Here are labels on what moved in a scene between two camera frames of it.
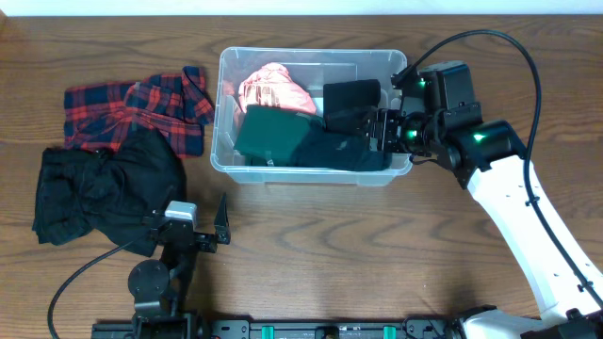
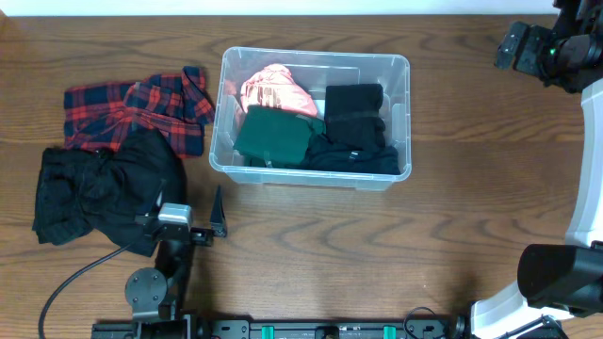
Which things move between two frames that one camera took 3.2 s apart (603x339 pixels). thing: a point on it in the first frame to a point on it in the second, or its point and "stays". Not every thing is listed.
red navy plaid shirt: [177, 105] stays
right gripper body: [391, 125] to [541, 59]
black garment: [111, 191] stays
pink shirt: [272, 86] stays
